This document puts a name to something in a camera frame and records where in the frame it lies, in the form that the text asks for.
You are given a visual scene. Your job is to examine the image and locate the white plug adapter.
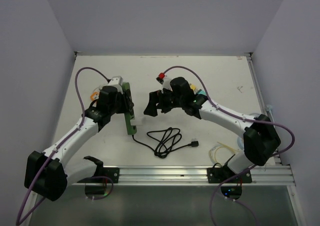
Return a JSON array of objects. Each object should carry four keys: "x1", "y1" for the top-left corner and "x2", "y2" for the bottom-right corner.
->
[{"x1": 130, "y1": 117, "x2": 146, "y2": 126}]

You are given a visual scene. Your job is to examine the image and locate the green power strip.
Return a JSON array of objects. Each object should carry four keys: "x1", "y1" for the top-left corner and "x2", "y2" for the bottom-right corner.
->
[{"x1": 122, "y1": 82, "x2": 137, "y2": 136}]

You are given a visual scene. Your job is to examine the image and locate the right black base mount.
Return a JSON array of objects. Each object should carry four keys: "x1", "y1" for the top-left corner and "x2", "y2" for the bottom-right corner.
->
[{"x1": 206, "y1": 163, "x2": 253, "y2": 184}]

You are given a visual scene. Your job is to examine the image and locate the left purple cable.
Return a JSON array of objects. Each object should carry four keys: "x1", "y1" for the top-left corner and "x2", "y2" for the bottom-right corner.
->
[{"x1": 15, "y1": 67, "x2": 115, "y2": 226}]

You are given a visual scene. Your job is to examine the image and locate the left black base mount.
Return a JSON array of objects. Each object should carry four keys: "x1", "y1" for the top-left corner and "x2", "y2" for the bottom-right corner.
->
[{"x1": 101, "y1": 167, "x2": 120, "y2": 184}]

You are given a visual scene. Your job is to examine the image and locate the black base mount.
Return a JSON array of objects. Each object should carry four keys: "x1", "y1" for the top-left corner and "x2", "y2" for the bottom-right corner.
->
[
  {"x1": 206, "y1": 163, "x2": 253, "y2": 184},
  {"x1": 101, "y1": 167, "x2": 120, "y2": 184}
]

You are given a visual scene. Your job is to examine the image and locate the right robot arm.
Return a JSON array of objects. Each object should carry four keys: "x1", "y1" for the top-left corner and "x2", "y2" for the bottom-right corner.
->
[{"x1": 143, "y1": 77, "x2": 281, "y2": 183}]

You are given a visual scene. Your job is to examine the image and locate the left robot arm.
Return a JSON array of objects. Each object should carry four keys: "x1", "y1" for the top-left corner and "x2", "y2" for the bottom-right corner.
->
[{"x1": 24, "y1": 82, "x2": 137, "y2": 201}]

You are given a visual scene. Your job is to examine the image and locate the aluminium rail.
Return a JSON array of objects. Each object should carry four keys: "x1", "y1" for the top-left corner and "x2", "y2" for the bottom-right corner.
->
[{"x1": 72, "y1": 164, "x2": 297, "y2": 187}]

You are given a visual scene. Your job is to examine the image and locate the yellowish thin cable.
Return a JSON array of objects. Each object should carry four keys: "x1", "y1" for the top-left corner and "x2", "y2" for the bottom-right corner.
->
[{"x1": 208, "y1": 142, "x2": 240, "y2": 165}]

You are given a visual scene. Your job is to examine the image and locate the orange power strip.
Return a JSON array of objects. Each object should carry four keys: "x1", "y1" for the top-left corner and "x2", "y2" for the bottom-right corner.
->
[{"x1": 90, "y1": 91, "x2": 100, "y2": 101}]

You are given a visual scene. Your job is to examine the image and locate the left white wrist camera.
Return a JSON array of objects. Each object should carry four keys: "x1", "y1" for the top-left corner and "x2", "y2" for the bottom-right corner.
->
[{"x1": 107, "y1": 76, "x2": 123, "y2": 94}]

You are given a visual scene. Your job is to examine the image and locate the black power cord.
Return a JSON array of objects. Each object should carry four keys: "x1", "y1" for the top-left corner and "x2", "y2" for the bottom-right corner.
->
[{"x1": 131, "y1": 127, "x2": 200, "y2": 159}]

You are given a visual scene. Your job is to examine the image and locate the blue plug adapter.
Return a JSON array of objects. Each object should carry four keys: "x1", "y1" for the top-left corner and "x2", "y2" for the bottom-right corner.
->
[{"x1": 196, "y1": 89, "x2": 207, "y2": 96}]

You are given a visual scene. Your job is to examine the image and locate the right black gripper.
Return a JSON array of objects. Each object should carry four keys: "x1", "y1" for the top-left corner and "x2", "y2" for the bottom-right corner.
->
[{"x1": 144, "y1": 87, "x2": 185, "y2": 117}]

